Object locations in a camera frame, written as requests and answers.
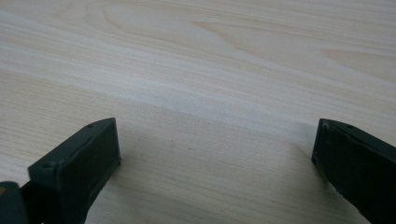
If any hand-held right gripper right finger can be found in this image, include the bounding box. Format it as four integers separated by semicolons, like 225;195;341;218
311;118;396;224

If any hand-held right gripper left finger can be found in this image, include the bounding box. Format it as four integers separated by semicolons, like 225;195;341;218
20;117;122;224

